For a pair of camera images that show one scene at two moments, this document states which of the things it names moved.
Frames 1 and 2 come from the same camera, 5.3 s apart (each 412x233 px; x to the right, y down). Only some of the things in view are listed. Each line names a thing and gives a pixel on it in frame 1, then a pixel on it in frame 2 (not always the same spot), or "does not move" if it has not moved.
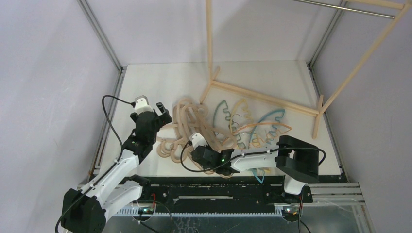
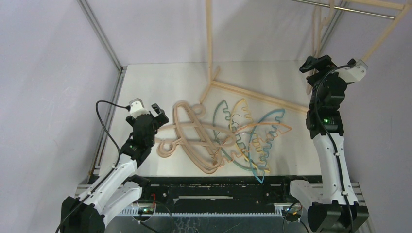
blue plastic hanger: [263, 133] does not move
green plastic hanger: [223, 127] does not move
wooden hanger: [189, 120] → [319, 27]
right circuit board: [292, 211] does not move
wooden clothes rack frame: [404, 6] does not move
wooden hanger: [189, 117] → [167, 148]
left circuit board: [146, 210] does not move
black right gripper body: [199, 154] → [318, 65]
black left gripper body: [158, 123] does not move
